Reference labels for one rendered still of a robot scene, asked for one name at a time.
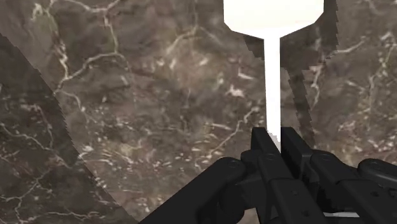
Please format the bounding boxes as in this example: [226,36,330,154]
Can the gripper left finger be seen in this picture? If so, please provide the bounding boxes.
[138,126,329,224]

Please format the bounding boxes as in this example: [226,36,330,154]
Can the white spatula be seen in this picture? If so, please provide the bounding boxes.
[223,0,325,153]

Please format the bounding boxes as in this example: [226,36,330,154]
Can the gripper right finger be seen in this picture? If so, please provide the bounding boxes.
[280,126,397,224]

